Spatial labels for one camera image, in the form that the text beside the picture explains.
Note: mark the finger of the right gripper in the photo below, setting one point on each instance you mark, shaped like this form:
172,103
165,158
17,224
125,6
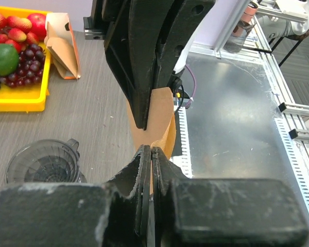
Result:
133,52
175,38

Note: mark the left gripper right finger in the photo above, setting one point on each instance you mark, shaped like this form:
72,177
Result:
223,212

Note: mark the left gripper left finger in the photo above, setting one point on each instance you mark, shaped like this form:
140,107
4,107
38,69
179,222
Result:
113,213

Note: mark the grey plastic dripper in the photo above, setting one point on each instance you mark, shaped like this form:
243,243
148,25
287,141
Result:
46,160

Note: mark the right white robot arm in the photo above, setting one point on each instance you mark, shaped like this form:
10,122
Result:
146,46

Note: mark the orange filter holder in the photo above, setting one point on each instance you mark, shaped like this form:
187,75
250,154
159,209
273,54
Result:
58,25

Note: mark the brown paper filter stack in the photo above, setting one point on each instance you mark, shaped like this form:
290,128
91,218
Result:
64,57

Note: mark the red grape bunch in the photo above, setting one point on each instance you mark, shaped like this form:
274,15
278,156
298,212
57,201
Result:
29,70

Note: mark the lychee fruit cluster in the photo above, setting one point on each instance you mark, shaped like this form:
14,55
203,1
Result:
16,31

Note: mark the yellow plastic bin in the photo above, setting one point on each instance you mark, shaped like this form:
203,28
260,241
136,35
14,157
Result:
25,98

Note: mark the dark green avocado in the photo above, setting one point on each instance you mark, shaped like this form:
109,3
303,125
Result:
9,59

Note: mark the white slotted cable duct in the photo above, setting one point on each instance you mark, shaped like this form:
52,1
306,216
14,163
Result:
181,155

